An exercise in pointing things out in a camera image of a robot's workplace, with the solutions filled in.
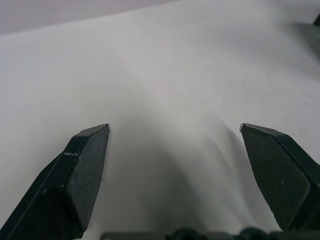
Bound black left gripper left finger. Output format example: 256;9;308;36
0;123;111;240

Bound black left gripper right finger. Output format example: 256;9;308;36
239;122;320;233

